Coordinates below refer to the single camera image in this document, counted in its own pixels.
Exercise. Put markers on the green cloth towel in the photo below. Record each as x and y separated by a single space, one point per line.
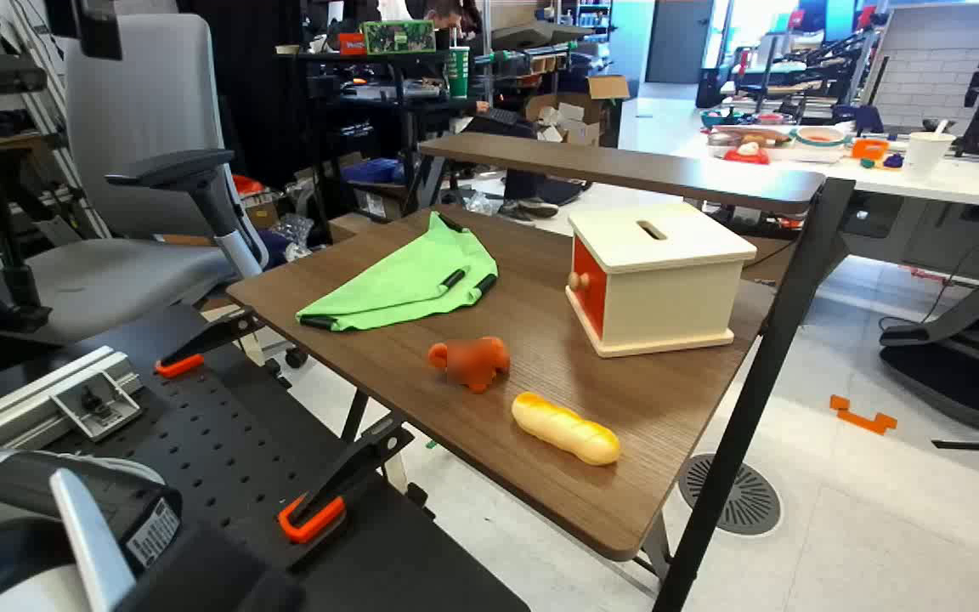
400 284

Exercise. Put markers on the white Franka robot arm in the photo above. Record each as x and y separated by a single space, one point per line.
82 531

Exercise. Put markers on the orange plush toy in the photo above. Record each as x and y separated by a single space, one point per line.
473 362

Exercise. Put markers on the yellow corn toy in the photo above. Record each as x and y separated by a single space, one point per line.
568 431

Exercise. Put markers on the wooden box with red drawer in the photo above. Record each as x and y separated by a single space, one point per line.
661 294

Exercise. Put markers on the brown upper desk shelf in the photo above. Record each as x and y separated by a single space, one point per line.
628 168

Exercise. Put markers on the black storage shelf rack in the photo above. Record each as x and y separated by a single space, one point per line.
400 107

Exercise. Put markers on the cardboard box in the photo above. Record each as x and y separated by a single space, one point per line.
611 87

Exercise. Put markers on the black slanted desk leg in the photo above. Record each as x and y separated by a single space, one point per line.
764 376

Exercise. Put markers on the red toy food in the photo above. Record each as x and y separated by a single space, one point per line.
748 156

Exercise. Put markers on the round floor drain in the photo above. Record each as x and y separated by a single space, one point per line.
738 497

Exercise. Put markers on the white plate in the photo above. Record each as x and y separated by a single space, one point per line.
822 134

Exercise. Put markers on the orange floor tape marker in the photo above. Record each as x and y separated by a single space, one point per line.
865 422

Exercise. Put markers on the grey office chair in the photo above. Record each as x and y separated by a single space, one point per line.
136 104

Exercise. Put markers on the white cup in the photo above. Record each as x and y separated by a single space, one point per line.
926 159

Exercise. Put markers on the black office chair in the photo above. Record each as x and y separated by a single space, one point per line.
968 362

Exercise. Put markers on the white background table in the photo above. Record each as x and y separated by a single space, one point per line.
968 181

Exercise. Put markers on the white partition panel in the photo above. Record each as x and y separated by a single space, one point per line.
919 71

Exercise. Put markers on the small white bracket tray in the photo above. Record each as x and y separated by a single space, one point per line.
94 405

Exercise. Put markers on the aluminium extrusion rail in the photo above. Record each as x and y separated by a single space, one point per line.
16 411

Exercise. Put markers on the black camera stand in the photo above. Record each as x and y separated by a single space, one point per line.
3 225

